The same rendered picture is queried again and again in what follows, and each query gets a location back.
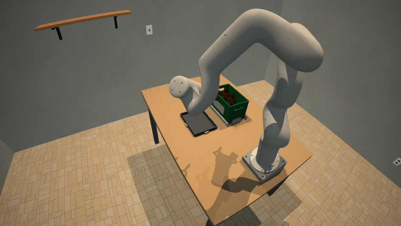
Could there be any green crate with dividers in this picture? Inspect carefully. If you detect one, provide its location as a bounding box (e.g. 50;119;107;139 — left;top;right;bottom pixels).
212;84;249;123

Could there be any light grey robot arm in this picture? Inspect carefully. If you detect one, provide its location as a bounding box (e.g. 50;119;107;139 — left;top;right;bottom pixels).
169;8;324;173

